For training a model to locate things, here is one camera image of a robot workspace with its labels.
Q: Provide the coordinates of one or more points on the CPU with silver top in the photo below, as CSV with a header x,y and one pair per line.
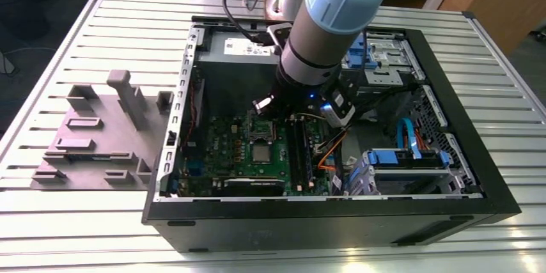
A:
x,y
264,153

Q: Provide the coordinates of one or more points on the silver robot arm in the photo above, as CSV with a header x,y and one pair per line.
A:
x,y
333,30

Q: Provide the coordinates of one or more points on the CPU socket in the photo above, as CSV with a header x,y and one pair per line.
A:
x,y
262,143

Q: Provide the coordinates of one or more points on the black RAM slot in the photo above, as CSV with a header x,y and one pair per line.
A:
x,y
298,153
293,153
305,153

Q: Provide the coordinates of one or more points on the blue plastic drive latch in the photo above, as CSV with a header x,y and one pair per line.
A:
x,y
354,55

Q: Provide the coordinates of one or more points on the silver drive cage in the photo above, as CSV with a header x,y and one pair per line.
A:
x,y
384,76

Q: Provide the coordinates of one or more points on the grey power supply unit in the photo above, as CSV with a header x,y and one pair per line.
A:
x,y
213,49

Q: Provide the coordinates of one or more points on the green motherboard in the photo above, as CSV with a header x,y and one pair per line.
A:
x,y
222,164

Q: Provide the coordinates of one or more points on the black graphics card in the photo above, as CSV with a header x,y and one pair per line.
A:
x,y
254,186

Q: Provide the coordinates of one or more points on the hard disk in blue carrier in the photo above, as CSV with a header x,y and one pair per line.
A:
x,y
388,158

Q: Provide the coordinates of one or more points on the blue board connector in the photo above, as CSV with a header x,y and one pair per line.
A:
x,y
196,167

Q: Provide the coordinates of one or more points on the silver disk bay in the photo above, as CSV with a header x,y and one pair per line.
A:
x,y
409,177

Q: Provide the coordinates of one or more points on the black PC case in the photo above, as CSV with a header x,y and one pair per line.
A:
x,y
341,222

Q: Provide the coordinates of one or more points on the grey parts rack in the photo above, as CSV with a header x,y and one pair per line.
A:
x,y
107,132

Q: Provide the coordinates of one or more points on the RAM stick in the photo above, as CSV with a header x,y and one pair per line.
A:
x,y
97,158

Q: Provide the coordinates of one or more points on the wooden cabinet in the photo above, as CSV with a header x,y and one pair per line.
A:
x,y
504,4

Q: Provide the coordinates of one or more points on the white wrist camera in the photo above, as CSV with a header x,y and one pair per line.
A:
x,y
341,110

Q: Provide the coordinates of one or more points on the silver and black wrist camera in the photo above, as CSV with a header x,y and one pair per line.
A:
x,y
277,34

